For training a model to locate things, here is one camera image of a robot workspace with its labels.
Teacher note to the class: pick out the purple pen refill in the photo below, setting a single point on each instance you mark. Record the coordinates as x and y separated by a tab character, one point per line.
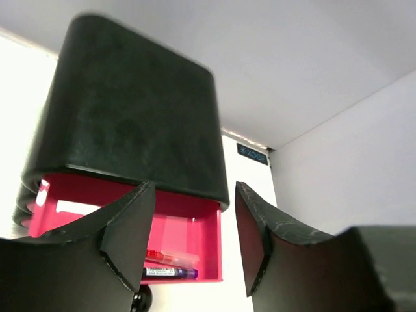
169	273

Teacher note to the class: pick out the black drawer cabinet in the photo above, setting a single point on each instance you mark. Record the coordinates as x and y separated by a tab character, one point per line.
125	110

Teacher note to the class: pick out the red pen refill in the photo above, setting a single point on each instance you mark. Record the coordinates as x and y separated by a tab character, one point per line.
175	259

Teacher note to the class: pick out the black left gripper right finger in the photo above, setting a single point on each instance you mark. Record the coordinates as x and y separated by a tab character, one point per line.
291	266

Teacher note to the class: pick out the pink top drawer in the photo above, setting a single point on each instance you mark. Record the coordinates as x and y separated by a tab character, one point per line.
181	223

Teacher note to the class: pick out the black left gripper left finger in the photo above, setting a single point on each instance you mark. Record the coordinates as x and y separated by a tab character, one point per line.
92	264

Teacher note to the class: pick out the right dark table label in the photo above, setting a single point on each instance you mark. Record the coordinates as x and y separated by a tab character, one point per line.
252	154

